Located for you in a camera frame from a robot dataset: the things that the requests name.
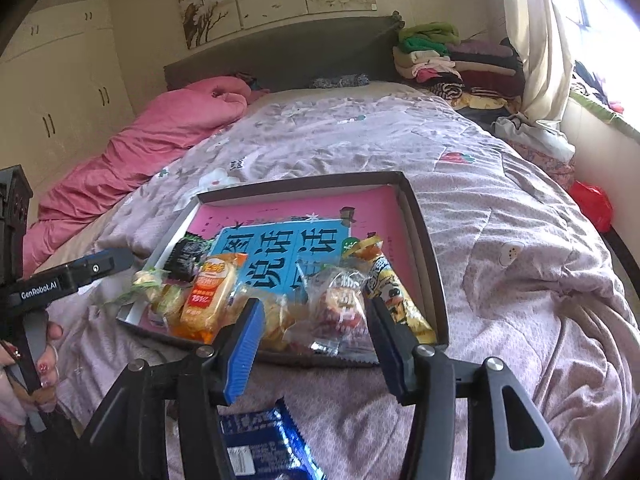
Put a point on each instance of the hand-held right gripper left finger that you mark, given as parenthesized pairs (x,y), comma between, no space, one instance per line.
(242,355)

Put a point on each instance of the bright window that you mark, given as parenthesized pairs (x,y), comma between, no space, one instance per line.
(610,20)

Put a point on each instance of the dark shallow box tray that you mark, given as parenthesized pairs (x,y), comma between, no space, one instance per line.
(427,270)

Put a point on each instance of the orange rice cracker packet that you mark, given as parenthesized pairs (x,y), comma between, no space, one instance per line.
(207,300)

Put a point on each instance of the cream wardrobe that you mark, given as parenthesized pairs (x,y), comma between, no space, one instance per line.
(65,85)

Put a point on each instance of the pink book blue label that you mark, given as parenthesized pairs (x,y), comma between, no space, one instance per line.
(380,220)

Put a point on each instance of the black green snack packet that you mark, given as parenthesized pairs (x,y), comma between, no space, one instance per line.
(187,260)

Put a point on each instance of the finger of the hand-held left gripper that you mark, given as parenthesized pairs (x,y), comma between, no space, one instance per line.
(100,267)

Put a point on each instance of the person's left hand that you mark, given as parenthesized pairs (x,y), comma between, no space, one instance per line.
(50,375)

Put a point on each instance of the clear packet red snack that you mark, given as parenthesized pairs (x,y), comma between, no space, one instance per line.
(335,310)

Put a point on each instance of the green trimmed sill mat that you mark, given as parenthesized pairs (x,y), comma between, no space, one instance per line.
(600,110)

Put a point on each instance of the cream curtain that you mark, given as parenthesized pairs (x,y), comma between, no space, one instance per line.
(540,60)

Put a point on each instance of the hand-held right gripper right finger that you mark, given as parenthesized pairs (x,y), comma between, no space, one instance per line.
(392,355)

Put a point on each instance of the light green snack packet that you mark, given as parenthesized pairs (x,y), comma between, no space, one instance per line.
(145,282)

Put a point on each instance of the clear packet pale cake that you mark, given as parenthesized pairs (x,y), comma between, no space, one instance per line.
(280,315)

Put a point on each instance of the small yellow cake packet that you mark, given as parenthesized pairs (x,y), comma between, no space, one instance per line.
(172,302)

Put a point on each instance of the dark patterned pillow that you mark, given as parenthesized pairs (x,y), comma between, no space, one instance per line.
(340,81)

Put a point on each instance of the yellow cartoon snack packet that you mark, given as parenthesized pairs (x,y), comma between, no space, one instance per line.
(395,290)

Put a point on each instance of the pile of folded clothes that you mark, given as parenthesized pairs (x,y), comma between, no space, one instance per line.
(465,70)

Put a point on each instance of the grey bed headboard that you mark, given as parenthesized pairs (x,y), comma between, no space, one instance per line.
(300,50)

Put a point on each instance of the pink quilt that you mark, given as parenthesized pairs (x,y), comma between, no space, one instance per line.
(125,160)

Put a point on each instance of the red plastic bag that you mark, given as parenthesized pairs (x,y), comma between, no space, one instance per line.
(592,205)

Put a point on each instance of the blue biscuit packet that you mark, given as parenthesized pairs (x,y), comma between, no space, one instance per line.
(265,440)

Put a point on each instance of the white folded quilt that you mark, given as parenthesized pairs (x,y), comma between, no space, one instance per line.
(535,135)

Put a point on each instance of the printed lilac blanket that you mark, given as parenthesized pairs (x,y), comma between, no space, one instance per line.
(500,285)

